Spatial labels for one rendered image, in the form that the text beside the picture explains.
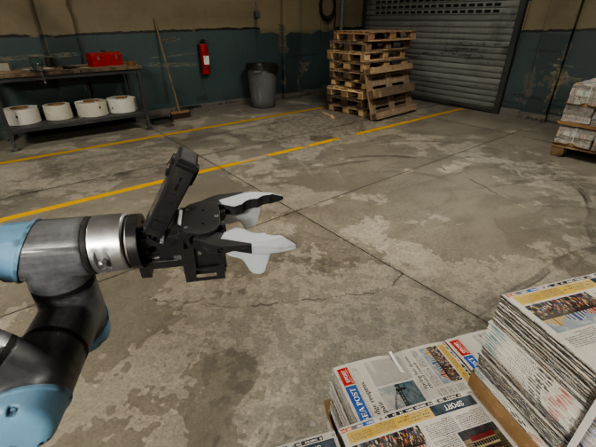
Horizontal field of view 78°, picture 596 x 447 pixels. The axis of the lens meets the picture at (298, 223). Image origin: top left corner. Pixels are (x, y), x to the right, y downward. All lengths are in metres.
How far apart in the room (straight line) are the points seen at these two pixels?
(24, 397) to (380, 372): 0.88
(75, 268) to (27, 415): 0.16
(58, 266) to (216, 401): 1.39
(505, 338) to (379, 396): 0.46
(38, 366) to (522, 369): 0.67
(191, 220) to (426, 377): 0.86
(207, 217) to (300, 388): 1.43
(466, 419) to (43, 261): 0.72
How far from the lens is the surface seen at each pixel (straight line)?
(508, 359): 0.75
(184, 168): 0.44
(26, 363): 0.49
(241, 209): 0.52
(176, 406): 1.86
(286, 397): 1.81
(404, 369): 1.17
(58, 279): 0.54
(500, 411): 0.81
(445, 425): 0.80
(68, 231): 0.52
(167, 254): 0.52
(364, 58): 6.49
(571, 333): 0.69
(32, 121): 6.10
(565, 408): 0.71
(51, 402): 0.48
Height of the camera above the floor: 1.47
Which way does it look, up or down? 29 degrees down
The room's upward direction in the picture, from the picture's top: straight up
